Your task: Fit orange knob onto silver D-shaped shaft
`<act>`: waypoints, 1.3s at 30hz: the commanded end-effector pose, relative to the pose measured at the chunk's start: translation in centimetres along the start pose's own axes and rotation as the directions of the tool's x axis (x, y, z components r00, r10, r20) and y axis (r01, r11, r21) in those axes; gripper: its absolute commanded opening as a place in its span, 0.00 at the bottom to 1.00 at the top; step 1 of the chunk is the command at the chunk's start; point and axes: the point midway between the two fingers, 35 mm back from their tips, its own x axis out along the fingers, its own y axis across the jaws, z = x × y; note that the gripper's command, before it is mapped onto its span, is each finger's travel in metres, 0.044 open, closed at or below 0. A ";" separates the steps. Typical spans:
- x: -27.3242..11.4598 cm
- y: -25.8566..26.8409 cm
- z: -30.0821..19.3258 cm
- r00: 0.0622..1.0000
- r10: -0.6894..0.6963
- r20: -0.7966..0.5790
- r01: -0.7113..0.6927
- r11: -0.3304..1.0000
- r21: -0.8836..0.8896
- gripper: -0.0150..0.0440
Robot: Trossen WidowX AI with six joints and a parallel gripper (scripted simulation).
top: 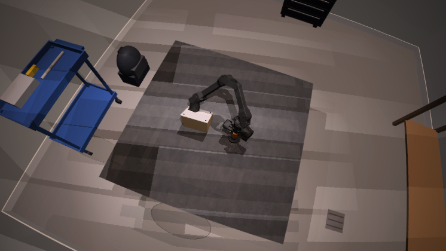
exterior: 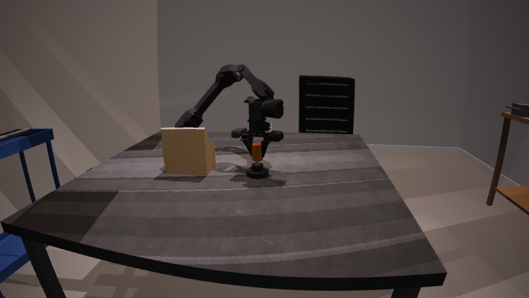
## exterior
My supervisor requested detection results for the orange knob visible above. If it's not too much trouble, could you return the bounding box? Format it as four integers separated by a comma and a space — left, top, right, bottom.
252, 143, 263, 161

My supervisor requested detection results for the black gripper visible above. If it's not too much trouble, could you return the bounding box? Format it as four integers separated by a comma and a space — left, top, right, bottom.
231, 116, 284, 158

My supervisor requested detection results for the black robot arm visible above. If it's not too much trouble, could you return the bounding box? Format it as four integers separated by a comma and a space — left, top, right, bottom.
174, 64, 284, 128

